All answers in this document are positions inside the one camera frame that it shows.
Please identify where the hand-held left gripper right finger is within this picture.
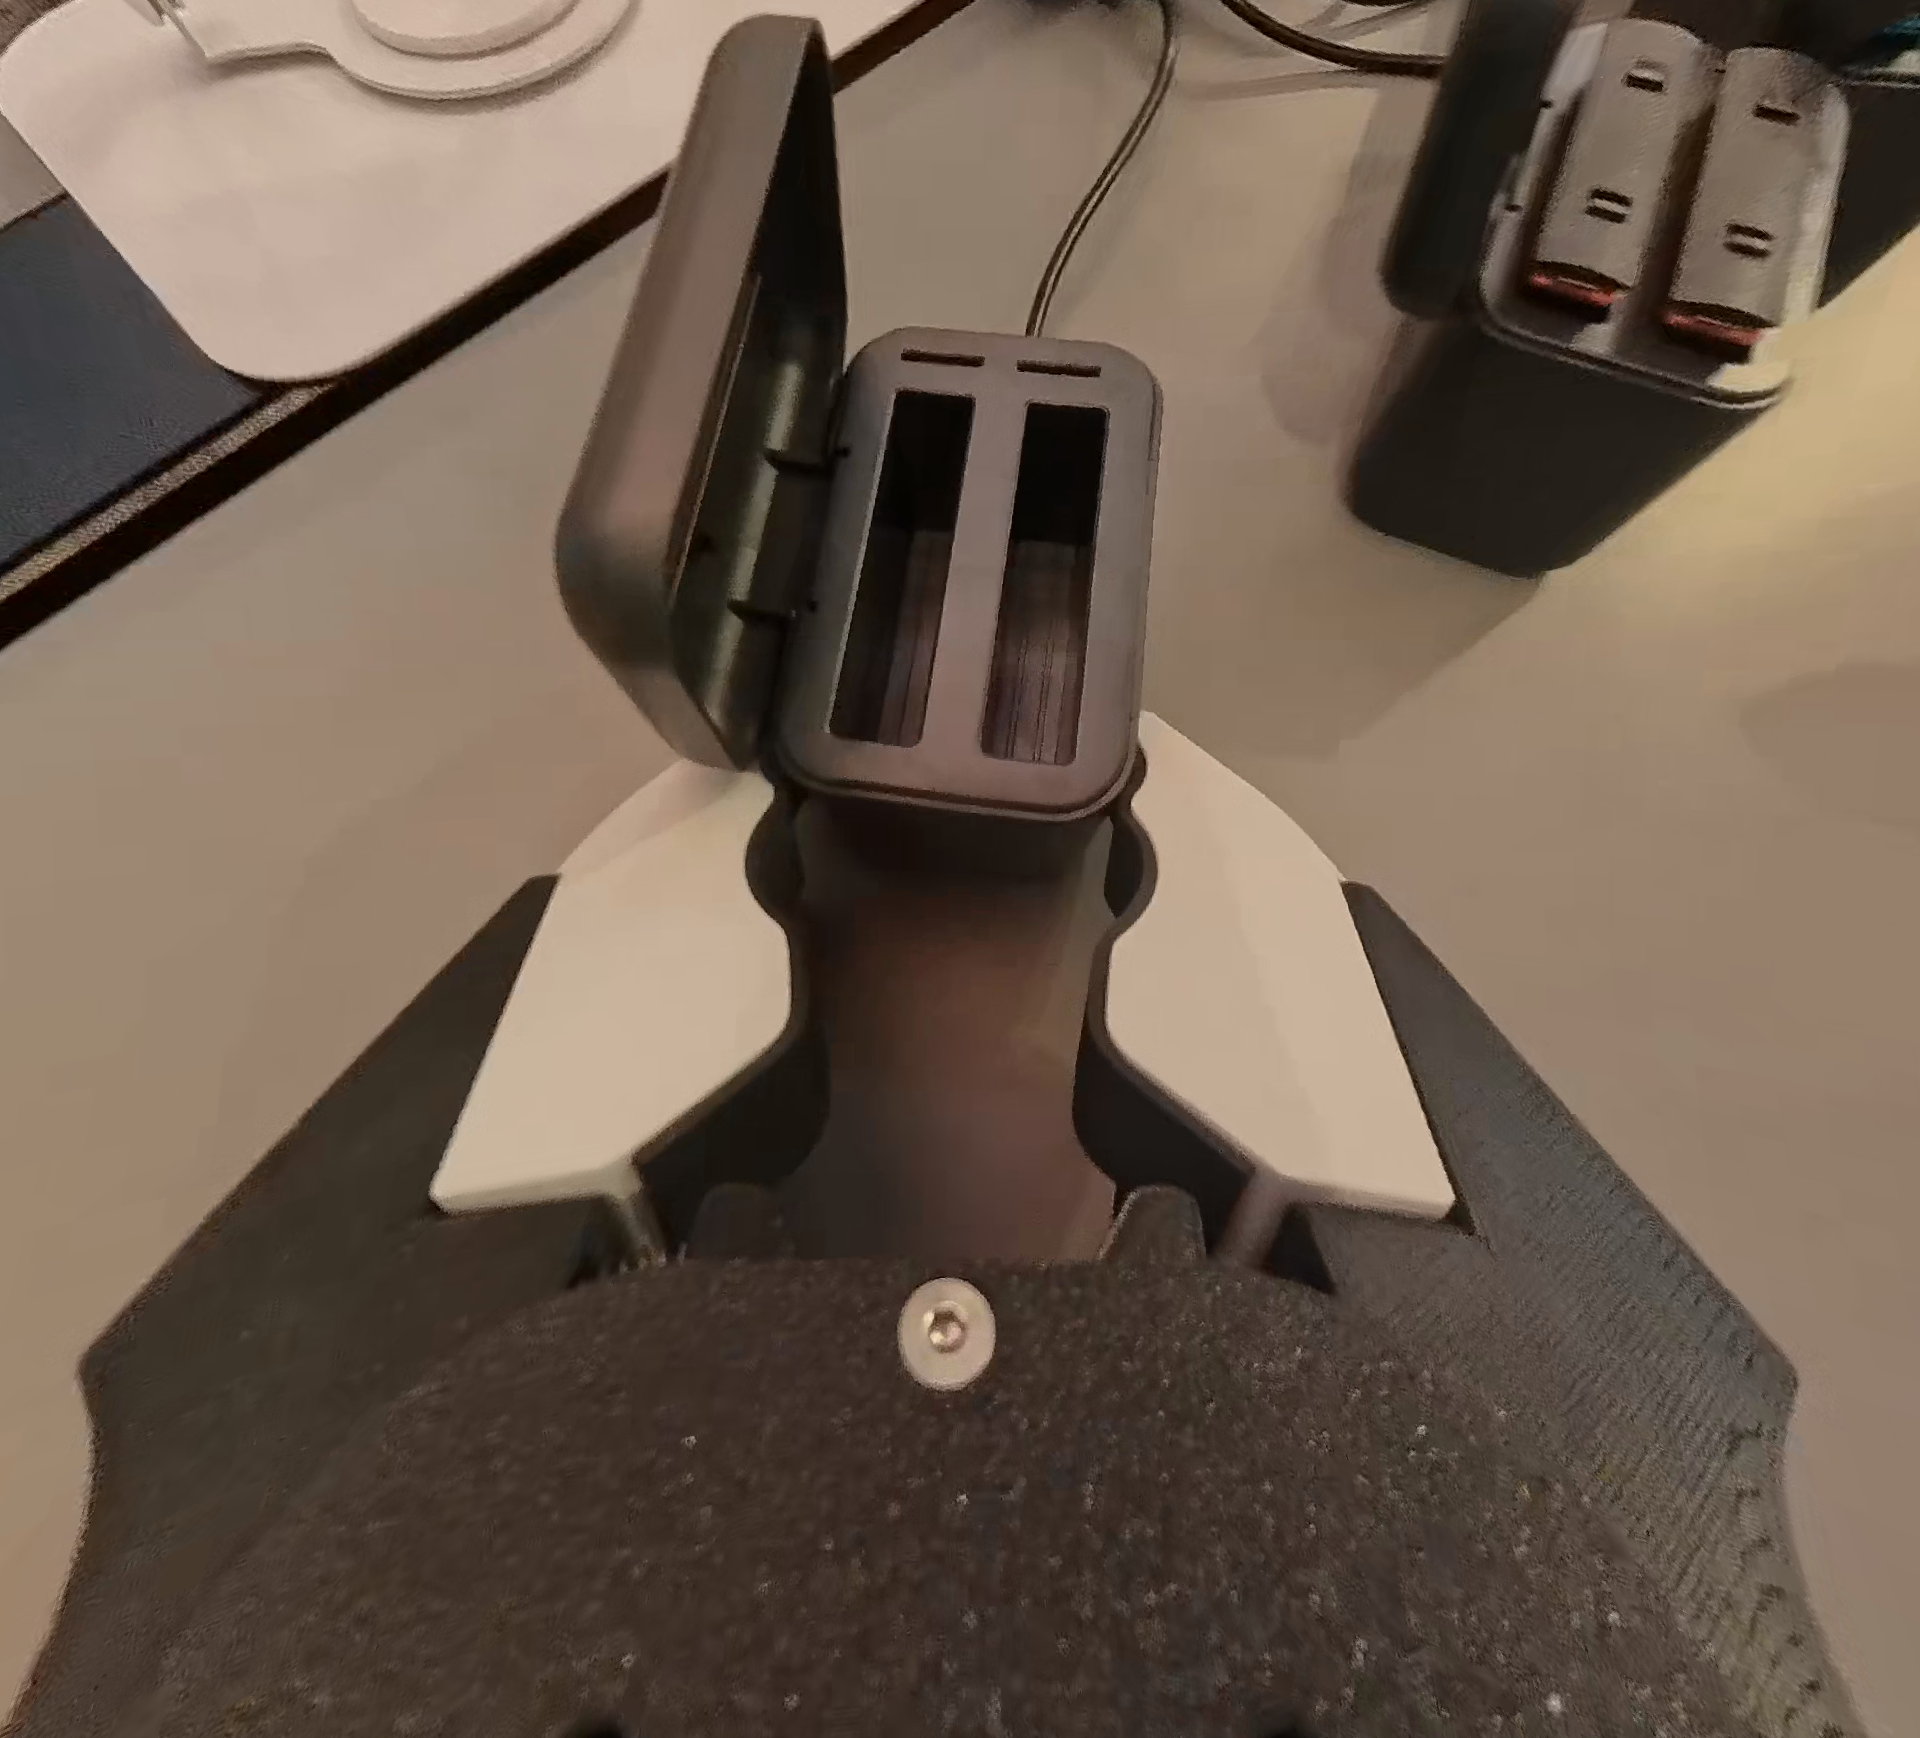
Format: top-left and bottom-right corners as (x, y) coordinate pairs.
(1096, 713), (1464, 1223)

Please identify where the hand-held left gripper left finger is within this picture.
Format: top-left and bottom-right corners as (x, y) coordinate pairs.
(430, 749), (814, 1223)

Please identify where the dark flat mat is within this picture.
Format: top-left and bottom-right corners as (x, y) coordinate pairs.
(0, 208), (273, 585)

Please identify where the white base mat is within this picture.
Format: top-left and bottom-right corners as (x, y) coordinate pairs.
(0, 0), (962, 390)

